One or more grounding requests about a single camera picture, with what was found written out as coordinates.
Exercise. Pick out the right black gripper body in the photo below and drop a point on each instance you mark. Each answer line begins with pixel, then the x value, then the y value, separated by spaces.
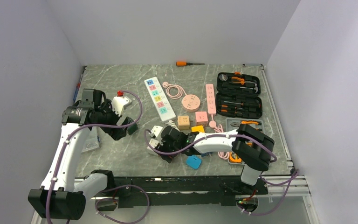
pixel 165 146

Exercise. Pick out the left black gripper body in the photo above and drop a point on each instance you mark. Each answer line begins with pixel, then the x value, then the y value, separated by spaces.
pixel 106 115

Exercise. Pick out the beige cube adapter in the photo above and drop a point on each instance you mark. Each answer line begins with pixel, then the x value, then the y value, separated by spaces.
pixel 183 122

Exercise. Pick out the light blue cube adapter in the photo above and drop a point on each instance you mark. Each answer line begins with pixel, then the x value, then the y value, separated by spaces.
pixel 194 161

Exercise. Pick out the yellow cube adapter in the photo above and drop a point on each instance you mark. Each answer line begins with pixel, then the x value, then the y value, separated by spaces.
pixel 199 129

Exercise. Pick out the clear plastic screw box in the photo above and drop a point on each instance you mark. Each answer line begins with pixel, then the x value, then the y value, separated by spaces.
pixel 92 142

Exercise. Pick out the pink cube adapter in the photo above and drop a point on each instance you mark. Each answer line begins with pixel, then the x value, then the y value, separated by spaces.
pixel 201 118

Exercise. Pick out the white power strip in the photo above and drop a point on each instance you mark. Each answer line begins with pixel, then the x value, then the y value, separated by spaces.
pixel 159 99

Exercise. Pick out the pink power strip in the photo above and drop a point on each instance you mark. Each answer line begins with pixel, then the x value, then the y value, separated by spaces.
pixel 210 99

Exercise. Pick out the grey tool tray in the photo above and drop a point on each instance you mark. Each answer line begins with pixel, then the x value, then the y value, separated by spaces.
pixel 234 123

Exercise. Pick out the black tool case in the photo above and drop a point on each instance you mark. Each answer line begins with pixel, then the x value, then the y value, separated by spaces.
pixel 238 101

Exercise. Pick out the white cube adapter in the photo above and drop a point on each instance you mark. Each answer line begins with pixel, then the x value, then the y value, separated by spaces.
pixel 153 145

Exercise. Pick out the green cube adapter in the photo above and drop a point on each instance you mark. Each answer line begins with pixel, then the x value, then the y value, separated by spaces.
pixel 132 129

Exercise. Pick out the dark blue cube adapter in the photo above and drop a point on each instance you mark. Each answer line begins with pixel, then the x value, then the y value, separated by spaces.
pixel 206 154

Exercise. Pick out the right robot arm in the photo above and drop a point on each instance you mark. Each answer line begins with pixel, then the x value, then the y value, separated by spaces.
pixel 251 145

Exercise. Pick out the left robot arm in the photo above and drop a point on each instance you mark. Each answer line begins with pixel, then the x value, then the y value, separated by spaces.
pixel 67 160

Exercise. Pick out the blue red pen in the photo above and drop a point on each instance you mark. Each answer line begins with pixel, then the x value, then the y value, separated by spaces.
pixel 77 88

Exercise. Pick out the orange tape measure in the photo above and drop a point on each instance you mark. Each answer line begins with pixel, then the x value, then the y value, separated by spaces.
pixel 234 158

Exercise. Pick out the orange pliers in case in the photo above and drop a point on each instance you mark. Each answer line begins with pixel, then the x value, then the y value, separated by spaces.
pixel 237 80

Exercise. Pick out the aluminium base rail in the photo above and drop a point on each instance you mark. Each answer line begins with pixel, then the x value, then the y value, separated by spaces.
pixel 227 190

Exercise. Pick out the orange handled screwdriver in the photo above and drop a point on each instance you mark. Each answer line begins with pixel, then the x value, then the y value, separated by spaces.
pixel 184 64

